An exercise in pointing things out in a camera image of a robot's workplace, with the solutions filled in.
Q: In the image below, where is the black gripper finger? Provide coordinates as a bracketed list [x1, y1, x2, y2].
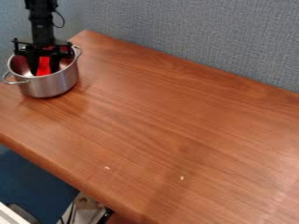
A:
[26, 55, 38, 75]
[49, 55, 61, 73]

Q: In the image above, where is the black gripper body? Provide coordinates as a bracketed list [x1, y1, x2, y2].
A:
[11, 21, 71, 58]

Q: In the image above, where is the red rectangular block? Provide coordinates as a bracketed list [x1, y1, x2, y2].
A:
[35, 56, 51, 76]

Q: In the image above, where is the stainless steel pot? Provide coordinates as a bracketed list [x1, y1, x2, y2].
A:
[1, 45, 82, 98]

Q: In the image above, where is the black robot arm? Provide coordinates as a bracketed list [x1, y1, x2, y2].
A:
[11, 0, 71, 76]

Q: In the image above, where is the white object at corner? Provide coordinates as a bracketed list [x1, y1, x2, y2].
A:
[0, 202, 25, 224]

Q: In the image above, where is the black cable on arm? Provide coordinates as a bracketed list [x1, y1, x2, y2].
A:
[50, 10, 66, 30]

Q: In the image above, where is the metal table leg frame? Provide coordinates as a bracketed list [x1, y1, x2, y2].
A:
[57, 192, 113, 224]

